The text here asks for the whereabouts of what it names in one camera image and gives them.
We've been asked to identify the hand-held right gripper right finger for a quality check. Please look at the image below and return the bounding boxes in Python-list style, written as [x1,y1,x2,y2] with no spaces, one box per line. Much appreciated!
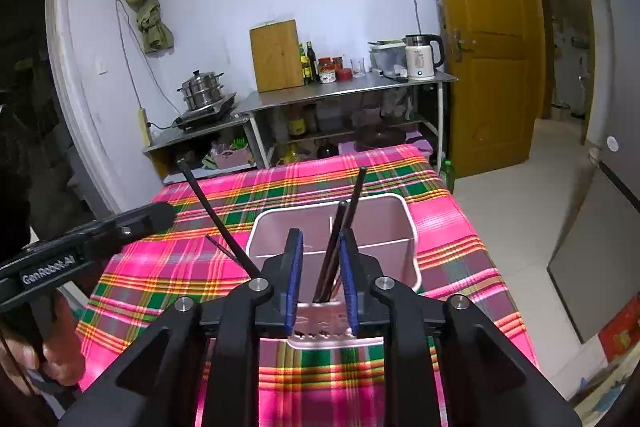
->
[337,229,583,427]

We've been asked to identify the pink plastic utensil basket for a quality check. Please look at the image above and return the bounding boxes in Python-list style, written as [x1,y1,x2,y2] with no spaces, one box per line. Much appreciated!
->
[246,194,423,350]

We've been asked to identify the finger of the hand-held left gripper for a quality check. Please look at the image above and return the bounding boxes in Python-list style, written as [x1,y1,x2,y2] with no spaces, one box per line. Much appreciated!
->
[75,201,177,250]

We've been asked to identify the yellow wooden door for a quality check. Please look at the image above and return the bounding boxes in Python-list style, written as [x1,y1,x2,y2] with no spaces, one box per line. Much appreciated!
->
[419,0,546,180]

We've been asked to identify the stainless steel steamer pot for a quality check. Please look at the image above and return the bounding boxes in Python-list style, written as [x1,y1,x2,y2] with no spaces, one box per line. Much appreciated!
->
[180,69,225,112]

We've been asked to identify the grey refrigerator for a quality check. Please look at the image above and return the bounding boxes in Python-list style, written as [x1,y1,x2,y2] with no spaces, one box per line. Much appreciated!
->
[547,0,640,343]

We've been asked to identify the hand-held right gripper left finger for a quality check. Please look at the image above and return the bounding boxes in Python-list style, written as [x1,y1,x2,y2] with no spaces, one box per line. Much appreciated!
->
[57,228,306,427]

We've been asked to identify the low metal counter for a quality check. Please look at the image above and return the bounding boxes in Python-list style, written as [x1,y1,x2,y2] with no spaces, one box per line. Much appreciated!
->
[142,112,253,185]

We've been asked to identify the white electric kettle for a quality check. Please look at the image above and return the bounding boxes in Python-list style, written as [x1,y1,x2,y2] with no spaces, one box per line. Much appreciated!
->
[404,34,446,81]

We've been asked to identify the clear plastic storage container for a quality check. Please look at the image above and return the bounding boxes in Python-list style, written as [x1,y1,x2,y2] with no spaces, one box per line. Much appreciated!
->
[369,41,408,80]

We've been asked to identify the wooden cutting board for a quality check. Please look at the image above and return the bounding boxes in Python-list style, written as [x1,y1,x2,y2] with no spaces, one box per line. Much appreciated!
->
[249,20,306,94]

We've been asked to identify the person's left hand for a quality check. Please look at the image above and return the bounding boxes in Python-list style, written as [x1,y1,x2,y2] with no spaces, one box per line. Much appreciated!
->
[0,296,87,398]

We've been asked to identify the pink green plaid tablecloth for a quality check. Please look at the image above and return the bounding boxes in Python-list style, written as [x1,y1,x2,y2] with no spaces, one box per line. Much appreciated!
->
[75,144,541,427]

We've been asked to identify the tall metal counter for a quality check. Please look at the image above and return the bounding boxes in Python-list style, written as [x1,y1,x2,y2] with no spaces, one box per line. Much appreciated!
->
[235,72,458,172]

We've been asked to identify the red cardboard box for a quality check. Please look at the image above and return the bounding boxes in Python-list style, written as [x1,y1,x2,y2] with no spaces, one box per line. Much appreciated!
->
[597,307,640,358]

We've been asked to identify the black chopstick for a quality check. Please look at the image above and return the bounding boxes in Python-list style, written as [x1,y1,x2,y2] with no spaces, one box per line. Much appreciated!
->
[205,234,242,264]
[175,152,262,282]
[320,167,368,303]
[312,201,349,304]

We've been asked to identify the black induction cooker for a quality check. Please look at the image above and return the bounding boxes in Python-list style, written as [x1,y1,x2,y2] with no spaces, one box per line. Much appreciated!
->
[172,94,238,130]

